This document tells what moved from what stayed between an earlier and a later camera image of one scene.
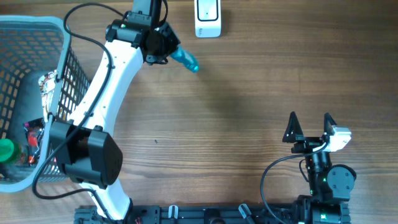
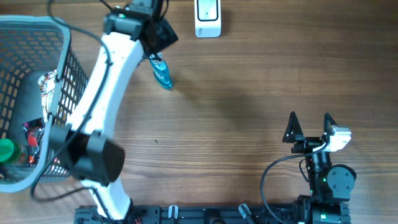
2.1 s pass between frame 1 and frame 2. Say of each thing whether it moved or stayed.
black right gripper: stayed
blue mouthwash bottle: moved
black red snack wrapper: stayed
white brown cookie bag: stayed
